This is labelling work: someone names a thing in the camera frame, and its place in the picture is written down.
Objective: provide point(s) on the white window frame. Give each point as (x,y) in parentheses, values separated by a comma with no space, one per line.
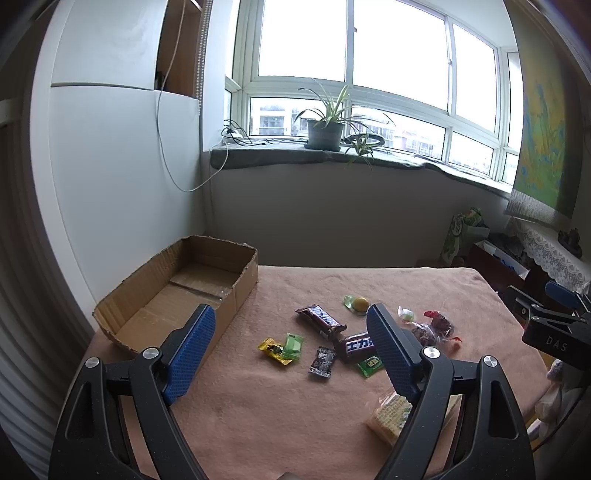
(438,80)

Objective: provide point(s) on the dark red box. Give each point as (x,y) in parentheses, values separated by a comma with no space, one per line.
(501,274)

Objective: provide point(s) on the yellow map poster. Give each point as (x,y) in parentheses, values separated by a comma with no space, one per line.
(550,157)

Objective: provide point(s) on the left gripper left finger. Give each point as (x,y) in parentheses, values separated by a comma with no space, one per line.
(91,440)

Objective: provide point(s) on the yellow candy packet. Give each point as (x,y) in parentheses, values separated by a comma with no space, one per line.
(273,349)

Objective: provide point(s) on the yellow ball candy green wrapper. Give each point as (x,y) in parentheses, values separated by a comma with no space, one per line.
(356,304)

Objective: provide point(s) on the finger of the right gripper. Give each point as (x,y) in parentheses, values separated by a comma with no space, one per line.
(578,303)
(524,308)

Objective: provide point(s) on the brown cardboard box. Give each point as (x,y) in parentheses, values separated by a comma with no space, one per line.
(160,296)

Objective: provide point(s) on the wooden shelf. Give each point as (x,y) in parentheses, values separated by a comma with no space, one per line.
(176,65)

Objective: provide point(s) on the potted spider plant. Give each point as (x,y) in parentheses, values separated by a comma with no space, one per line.
(331,123)

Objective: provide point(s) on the dried fruit red clear packet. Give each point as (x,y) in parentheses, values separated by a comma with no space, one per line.
(440,324)

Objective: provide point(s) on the black candy packet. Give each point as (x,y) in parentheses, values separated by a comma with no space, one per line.
(323,362)

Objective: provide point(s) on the brown Snickers bar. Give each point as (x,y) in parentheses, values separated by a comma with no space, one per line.
(322,321)

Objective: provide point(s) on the white cloth glove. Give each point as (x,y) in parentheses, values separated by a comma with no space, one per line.
(567,384)

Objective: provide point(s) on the green shopping bag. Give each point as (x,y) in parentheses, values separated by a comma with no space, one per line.
(465,230)

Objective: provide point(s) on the Chinese Snickers bar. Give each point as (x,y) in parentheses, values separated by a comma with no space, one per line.
(355,348)

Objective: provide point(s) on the light green candy packet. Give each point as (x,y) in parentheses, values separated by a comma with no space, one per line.
(292,347)

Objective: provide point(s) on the cracker pack clear wrapper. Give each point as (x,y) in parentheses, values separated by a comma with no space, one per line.
(389,417)

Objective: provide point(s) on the white lace cloth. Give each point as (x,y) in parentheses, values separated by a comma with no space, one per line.
(542,246)

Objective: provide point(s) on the green candy clear wrapper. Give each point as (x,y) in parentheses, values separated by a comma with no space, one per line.
(407,317)

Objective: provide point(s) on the small spider plant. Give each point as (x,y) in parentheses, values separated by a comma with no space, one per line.
(364,146)

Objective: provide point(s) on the dark green candy packet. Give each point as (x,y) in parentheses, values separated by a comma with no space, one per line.
(370,366)

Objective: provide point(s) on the white cabinet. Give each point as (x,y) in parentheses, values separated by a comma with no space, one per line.
(115,162)

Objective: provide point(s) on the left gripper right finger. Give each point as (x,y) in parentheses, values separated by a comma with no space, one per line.
(490,440)

